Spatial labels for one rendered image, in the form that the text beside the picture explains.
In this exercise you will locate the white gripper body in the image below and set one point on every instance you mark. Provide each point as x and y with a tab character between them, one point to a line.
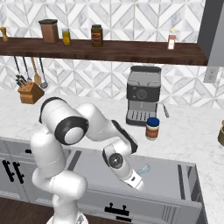
140	185

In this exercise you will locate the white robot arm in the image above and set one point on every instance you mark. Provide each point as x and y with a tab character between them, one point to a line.
55	125

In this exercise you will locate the light blue peeler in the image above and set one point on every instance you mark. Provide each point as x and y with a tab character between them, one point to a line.
145	169

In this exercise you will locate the open grey drawer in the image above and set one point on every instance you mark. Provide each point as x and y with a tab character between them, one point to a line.
157	180

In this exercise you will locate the small grey drawer front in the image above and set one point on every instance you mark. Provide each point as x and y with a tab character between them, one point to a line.
14	147

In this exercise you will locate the brown jar with blue lid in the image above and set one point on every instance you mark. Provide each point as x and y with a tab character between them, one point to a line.
152	129

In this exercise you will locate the grey coffee machine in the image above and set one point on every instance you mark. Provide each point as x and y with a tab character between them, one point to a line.
143	94

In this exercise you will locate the olive brown pot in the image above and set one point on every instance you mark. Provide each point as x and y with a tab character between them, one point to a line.
221	134

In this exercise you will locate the grey cupboard door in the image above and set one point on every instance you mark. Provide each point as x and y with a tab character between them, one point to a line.
5	186
26	186

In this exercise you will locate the wooden knife block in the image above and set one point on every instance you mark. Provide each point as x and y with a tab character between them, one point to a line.
30	93

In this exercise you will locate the hanging metal ladle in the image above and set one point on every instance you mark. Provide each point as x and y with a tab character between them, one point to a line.
43	78

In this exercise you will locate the spice shaker with white label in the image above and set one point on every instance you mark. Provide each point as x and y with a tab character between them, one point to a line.
171	40

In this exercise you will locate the hanging wooden spatula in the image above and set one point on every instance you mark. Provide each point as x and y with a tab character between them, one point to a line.
36	76

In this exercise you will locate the dark jar with red label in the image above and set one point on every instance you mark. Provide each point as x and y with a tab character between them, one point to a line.
96	36

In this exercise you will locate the hanging metal fork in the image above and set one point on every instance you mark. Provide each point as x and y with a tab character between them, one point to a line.
26	70

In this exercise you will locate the yellow jar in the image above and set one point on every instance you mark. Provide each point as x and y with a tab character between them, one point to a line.
66	37

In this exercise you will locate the hanging dark metal utensil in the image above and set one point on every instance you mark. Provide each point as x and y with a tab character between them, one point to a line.
16	65

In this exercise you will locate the grey range hood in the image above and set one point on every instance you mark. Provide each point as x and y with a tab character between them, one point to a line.
213	26

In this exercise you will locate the brown canister with black lid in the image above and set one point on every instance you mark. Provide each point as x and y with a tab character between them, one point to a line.
49	31

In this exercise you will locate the wooden pepper grinder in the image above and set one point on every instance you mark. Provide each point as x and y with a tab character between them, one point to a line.
4	34

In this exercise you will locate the white wall socket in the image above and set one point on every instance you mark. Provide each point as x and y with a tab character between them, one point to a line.
210	74

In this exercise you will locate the dark wooden wall shelf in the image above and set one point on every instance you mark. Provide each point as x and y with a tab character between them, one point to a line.
116	52

